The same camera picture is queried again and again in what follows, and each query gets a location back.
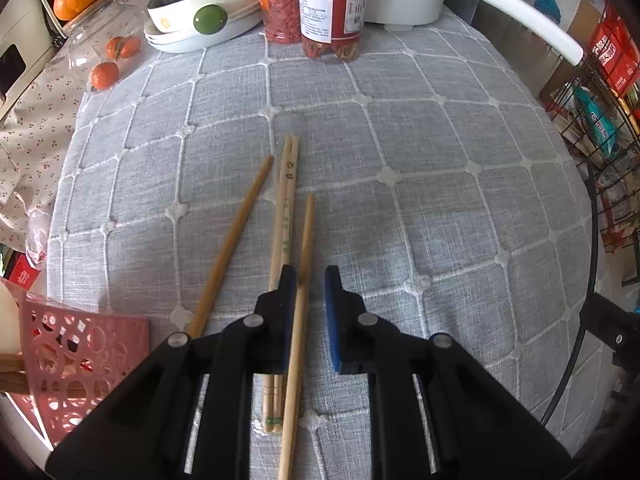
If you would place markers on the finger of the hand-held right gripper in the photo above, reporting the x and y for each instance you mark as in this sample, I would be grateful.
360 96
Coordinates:
607 322

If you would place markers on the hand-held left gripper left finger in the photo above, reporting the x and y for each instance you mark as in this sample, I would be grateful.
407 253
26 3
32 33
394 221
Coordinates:
289 310

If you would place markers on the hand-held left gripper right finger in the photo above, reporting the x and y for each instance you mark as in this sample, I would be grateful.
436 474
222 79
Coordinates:
331 320

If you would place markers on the pale bamboo chopstick pair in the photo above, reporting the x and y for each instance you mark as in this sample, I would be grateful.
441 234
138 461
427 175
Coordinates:
285 210

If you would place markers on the pink perforated utensil holder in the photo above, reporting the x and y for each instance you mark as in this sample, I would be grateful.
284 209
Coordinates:
100 345

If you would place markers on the blue snack packet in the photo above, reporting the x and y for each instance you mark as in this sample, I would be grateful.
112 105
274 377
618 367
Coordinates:
595 120

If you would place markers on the clear plastic bag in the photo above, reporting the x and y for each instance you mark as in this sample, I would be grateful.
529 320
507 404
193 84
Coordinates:
39 237

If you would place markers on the red snack packet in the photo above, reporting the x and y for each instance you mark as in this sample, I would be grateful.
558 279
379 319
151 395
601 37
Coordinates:
617 55

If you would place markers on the red box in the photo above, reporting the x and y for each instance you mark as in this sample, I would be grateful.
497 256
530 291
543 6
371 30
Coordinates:
20 272

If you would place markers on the white plate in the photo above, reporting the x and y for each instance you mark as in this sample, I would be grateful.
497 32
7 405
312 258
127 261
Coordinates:
200 42

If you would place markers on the jar of dried fruit slices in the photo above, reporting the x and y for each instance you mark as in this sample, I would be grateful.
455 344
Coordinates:
332 15

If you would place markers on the small tangerine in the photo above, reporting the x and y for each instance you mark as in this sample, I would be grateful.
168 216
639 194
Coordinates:
104 75
114 47
132 46

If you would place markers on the floral beige cloth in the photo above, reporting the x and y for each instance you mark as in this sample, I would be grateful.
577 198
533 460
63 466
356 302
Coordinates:
30 150

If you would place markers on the jar of red berries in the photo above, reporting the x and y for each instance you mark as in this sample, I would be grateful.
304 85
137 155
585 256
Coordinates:
280 5

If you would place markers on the clear glass jar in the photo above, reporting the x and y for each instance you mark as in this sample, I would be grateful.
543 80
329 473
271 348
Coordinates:
100 25

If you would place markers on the cream air fryer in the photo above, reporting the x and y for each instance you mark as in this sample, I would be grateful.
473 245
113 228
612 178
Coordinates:
20 25

